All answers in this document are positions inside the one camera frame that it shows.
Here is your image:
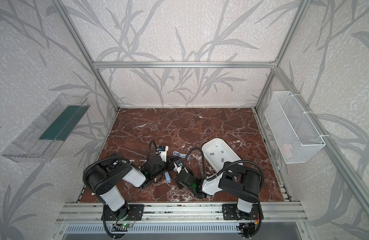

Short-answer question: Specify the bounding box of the blue stapler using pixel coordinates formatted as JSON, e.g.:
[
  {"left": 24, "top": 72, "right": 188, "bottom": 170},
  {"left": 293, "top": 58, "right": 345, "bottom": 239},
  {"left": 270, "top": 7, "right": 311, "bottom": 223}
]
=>
[
  {"left": 164, "top": 172, "right": 172, "bottom": 184},
  {"left": 173, "top": 151, "right": 188, "bottom": 159}
]

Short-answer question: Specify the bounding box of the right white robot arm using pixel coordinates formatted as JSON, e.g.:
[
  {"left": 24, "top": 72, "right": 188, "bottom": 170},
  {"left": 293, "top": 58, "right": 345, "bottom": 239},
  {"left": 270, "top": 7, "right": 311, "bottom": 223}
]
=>
[{"left": 177, "top": 160, "right": 264, "bottom": 214}]

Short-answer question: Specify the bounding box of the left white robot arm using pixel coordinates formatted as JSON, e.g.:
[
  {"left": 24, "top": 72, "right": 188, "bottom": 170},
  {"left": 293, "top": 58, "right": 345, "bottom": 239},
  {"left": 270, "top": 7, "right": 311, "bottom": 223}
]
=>
[{"left": 83, "top": 154, "right": 179, "bottom": 212}]

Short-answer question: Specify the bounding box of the white oval tray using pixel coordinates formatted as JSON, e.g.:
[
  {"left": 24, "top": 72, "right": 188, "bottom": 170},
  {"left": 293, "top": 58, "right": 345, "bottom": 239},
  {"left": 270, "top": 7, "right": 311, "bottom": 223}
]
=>
[{"left": 201, "top": 138, "right": 241, "bottom": 172}]

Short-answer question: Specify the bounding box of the green pad in bin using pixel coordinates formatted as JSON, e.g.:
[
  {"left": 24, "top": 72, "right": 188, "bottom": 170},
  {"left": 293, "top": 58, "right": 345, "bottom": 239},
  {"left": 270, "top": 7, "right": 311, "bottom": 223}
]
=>
[{"left": 39, "top": 105, "right": 90, "bottom": 141}]

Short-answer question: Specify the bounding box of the pink item in basket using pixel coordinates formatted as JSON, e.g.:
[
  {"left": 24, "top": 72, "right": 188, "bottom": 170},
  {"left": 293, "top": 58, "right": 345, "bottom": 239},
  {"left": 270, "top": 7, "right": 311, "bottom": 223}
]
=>
[{"left": 280, "top": 144, "right": 293, "bottom": 160}]

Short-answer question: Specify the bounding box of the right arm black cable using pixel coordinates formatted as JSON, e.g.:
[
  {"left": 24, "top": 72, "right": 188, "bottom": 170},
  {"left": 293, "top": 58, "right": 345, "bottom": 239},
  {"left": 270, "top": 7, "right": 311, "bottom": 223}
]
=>
[{"left": 183, "top": 147, "right": 265, "bottom": 193}]

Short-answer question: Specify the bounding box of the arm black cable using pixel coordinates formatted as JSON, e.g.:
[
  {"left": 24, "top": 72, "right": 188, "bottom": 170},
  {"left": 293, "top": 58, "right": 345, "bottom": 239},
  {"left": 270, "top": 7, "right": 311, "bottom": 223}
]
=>
[
  {"left": 82, "top": 139, "right": 160, "bottom": 193},
  {"left": 183, "top": 147, "right": 265, "bottom": 193}
]

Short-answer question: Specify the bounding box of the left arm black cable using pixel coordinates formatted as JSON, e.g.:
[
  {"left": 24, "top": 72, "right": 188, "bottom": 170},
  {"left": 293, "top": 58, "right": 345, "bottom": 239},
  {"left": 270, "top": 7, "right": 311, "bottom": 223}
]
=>
[{"left": 82, "top": 139, "right": 160, "bottom": 193}]

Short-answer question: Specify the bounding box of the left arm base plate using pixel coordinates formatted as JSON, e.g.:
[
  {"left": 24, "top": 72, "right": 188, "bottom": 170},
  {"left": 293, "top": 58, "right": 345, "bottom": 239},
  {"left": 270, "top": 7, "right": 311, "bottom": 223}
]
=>
[{"left": 101, "top": 204, "right": 144, "bottom": 222}]

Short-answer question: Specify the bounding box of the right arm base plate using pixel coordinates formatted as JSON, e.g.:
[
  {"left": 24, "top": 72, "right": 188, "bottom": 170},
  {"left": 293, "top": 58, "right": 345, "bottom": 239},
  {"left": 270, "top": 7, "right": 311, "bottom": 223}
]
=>
[{"left": 222, "top": 204, "right": 263, "bottom": 221}]

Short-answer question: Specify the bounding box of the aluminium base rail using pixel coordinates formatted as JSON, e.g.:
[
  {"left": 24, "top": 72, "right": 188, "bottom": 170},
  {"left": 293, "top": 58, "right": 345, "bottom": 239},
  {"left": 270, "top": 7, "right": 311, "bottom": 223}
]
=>
[{"left": 56, "top": 202, "right": 308, "bottom": 224}]

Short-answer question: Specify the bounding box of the aluminium frame crossbar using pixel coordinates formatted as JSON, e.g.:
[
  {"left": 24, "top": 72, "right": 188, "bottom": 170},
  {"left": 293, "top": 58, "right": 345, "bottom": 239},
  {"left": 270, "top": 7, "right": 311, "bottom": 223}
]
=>
[{"left": 93, "top": 62, "right": 275, "bottom": 69}]

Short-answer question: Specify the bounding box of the clear plastic wall bin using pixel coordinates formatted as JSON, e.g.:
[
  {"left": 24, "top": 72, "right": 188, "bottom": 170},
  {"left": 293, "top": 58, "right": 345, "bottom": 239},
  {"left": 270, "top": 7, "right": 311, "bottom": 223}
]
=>
[{"left": 2, "top": 94, "right": 89, "bottom": 163}]

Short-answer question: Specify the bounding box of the white wire mesh basket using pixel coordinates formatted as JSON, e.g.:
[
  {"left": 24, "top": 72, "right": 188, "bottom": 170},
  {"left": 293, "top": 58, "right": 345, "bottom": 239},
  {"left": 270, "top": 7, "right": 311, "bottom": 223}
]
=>
[{"left": 264, "top": 91, "right": 326, "bottom": 164}]

